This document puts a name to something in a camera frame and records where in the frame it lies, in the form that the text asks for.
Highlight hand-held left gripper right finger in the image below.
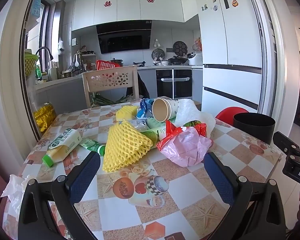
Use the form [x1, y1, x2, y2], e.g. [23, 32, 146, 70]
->
[204, 152, 287, 240]

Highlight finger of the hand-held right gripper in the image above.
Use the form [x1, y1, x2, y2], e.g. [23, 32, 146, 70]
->
[272, 131, 300, 159]

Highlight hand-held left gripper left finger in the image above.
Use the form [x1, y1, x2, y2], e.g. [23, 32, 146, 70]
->
[18, 151, 102, 240]

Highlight green tube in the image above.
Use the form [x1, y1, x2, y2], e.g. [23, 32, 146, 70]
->
[79, 137, 107, 155]

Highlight pale bottle with green cap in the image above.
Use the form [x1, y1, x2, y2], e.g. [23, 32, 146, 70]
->
[42, 128, 82, 168]

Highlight pink plastic bag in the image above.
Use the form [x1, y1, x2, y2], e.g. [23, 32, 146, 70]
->
[160, 127, 213, 168]

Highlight yellow foam fruit net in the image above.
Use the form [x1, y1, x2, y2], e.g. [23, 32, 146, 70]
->
[102, 120, 153, 173]

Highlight green red snack wrapper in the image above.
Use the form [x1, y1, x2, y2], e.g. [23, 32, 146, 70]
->
[182, 121, 207, 137]

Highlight green coconut water bottle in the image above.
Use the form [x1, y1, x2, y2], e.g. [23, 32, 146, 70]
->
[139, 126, 171, 143]

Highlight yellow sponge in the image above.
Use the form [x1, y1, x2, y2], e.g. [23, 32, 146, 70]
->
[115, 105, 139, 122]

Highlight green sponge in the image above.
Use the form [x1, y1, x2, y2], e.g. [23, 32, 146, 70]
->
[146, 118, 167, 130]

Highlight paper cup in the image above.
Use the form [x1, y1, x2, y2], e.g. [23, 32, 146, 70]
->
[152, 97, 180, 123]

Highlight blue plastic wrapper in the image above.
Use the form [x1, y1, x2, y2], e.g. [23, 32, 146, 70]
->
[136, 98, 155, 119]

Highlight red and black trash bin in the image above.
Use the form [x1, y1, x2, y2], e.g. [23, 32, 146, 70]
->
[215, 107, 250, 126]

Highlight checked printed tablecloth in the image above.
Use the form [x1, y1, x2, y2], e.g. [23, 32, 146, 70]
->
[2, 101, 284, 240]

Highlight gold foil bag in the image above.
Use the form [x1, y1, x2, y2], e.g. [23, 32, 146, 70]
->
[33, 102, 57, 133]

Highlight crumpled clear plastic bag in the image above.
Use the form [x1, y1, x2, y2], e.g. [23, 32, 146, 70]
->
[0, 174, 33, 218]

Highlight green onions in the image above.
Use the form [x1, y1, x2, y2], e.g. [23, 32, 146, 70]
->
[91, 93, 130, 105]

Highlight black built-in oven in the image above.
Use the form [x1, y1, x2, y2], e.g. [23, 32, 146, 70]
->
[156, 69, 193, 100]

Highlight white laundry basket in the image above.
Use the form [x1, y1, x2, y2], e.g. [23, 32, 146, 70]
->
[81, 65, 140, 108]

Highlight red plastic basket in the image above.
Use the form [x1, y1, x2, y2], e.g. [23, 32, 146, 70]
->
[96, 60, 121, 70]

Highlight white refrigerator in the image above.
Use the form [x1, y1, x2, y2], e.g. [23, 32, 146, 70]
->
[192, 0, 264, 117]

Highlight white rice cooker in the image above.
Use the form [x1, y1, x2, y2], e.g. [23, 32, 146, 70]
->
[187, 53, 203, 66]

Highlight black wok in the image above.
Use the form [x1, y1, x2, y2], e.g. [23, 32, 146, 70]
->
[167, 56, 189, 65]

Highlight green plastic basket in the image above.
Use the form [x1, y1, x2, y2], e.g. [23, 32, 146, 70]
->
[24, 53, 40, 77]

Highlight black kitchen faucet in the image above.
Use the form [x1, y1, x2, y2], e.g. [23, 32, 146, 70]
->
[35, 47, 54, 68]

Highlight round black moulded pan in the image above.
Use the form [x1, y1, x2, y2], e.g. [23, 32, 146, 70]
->
[172, 41, 188, 55]

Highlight black range hood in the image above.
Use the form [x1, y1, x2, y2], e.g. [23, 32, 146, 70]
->
[96, 20, 153, 54]

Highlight white upper cabinets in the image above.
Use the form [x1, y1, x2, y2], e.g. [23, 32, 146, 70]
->
[71, 0, 199, 32]

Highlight blue paper sheet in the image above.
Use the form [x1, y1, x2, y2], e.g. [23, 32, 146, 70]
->
[31, 0, 42, 18]

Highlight white sliding door frame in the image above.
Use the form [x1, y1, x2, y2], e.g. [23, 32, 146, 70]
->
[242, 0, 287, 135]

